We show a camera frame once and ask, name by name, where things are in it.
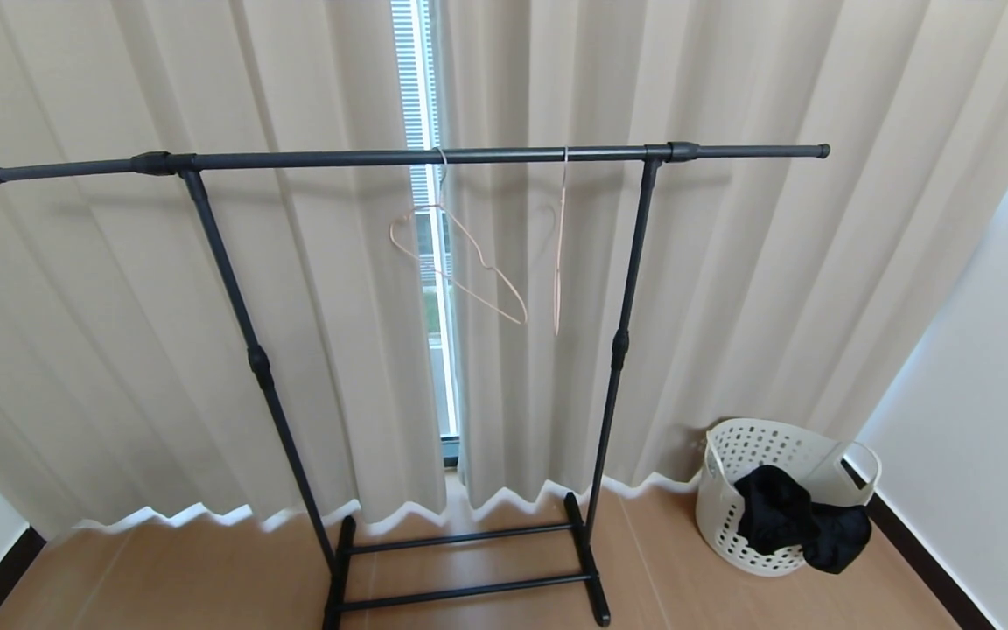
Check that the pink clothes hanger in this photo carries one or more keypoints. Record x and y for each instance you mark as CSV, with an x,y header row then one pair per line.
x,y
458,226
559,262

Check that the black clothes rack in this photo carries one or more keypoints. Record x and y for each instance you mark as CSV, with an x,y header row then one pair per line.
x,y
381,158

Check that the white laundry basket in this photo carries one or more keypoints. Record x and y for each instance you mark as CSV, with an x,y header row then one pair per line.
x,y
749,446

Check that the window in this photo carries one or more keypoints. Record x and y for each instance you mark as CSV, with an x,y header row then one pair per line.
x,y
423,87

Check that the beige curtain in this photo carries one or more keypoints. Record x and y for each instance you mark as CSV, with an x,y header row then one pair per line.
x,y
75,306
775,262

